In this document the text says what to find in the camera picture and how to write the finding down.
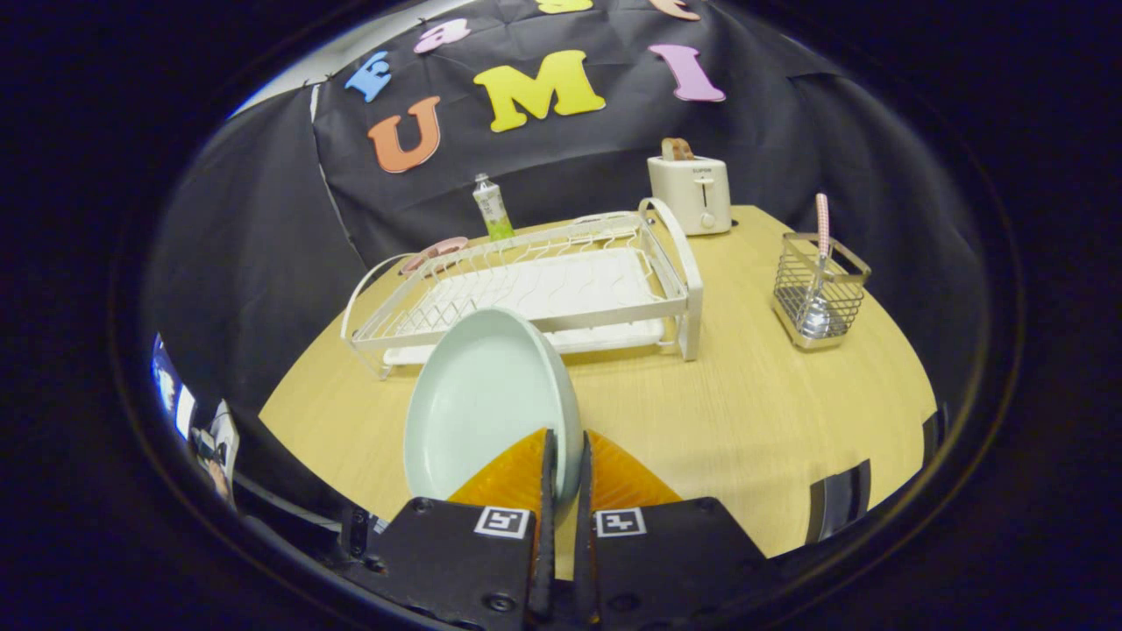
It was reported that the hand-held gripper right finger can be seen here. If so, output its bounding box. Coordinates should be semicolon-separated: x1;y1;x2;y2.
574;429;769;627

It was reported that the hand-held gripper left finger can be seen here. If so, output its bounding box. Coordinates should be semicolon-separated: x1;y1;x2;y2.
364;428;559;631

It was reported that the light green plate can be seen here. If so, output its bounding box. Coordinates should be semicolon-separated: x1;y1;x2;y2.
403;307;586;509

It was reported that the white wire dish rack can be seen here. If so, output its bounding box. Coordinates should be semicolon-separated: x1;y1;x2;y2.
340;197;705;379

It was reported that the metal wire basket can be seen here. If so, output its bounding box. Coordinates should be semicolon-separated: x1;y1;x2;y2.
772;231;873;351

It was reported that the spoon with pink checked handle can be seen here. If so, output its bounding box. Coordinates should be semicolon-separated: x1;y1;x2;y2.
802;193;834;338

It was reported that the pink plate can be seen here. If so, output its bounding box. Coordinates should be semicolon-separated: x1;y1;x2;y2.
401;236;470;277

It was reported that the green dish soap bottle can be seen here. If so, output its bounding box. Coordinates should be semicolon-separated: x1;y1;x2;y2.
472;173;516;243

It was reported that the white drip tray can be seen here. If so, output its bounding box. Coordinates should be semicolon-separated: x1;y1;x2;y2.
383;247;667;367

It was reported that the black backdrop cloth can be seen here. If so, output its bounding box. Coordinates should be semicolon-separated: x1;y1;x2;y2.
145;0;991;422

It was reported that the white toaster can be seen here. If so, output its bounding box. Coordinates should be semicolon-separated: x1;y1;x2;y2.
647;155;733;237

